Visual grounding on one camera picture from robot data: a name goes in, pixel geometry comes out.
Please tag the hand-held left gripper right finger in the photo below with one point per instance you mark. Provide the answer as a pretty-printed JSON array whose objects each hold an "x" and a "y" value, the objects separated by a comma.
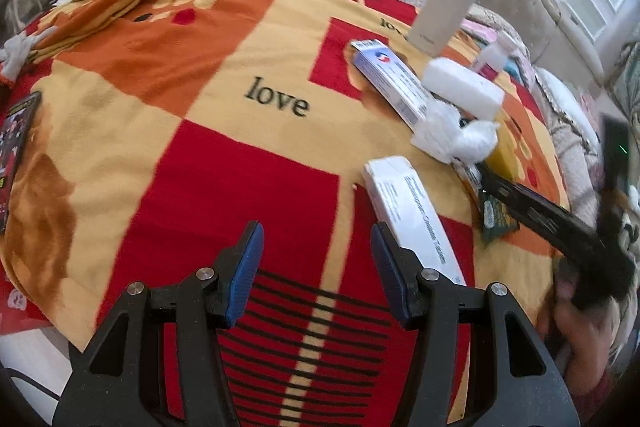
[{"x": 387, "y": 277}]

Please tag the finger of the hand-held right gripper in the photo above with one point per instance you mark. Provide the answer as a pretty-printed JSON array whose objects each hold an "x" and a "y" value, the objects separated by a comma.
[{"x": 530, "y": 207}]

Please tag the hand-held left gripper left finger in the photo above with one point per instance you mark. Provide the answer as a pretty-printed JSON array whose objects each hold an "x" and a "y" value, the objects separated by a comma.
[{"x": 245, "y": 272}]

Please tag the long white medicine box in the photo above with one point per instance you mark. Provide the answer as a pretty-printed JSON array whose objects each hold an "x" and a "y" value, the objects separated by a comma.
[{"x": 415, "y": 212}]

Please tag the white tissue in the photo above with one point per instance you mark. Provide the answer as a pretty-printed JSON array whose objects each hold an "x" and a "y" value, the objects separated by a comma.
[
  {"x": 477, "y": 142},
  {"x": 435, "y": 132}
]

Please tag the blue white medicine box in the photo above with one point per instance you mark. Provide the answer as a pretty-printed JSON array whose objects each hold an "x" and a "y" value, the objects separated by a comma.
[{"x": 390, "y": 77}]

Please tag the person's right hand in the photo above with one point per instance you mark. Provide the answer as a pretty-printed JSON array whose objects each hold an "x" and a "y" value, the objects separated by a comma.
[{"x": 585, "y": 337}]

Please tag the green cracker packet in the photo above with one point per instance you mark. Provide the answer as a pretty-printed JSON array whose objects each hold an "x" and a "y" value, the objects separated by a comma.
[{"x": 495, "y": 219}]

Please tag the white printed wrapper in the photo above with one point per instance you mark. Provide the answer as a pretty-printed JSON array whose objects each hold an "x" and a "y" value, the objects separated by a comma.
[{"x": 467, "y": 177}]

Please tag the grey quilted bedspread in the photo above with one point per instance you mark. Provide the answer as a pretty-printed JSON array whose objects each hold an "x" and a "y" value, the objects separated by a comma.
[{"x": 565, "y": 127}]

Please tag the orange red printed blanket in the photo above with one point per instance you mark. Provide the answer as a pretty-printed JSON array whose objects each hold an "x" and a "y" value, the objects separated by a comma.
[{"x": 200, "y": 167}]

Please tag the white foam block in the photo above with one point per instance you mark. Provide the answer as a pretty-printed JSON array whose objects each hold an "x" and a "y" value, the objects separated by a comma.
[{"x": 465, "y": 87}]

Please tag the white pill bottle pink label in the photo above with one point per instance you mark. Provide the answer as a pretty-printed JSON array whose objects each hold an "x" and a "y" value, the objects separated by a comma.
[{"x": 492, "y": 57}]

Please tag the white thermos bottle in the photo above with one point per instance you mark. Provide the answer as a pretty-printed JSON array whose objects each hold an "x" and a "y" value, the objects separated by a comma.
[{"x": 440, "y": 12}]

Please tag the red paper bag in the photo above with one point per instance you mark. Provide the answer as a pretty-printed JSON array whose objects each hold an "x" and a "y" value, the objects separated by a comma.
[{"x": 20, "y": 307}]

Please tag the black flat packet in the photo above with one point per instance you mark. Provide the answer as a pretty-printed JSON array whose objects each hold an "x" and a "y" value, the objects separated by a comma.
[{"x": 15, "y": 157}]

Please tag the white crumpled cloth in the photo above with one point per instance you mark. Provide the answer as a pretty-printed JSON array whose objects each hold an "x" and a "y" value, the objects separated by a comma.
[{"x": 25, "y": 52}]

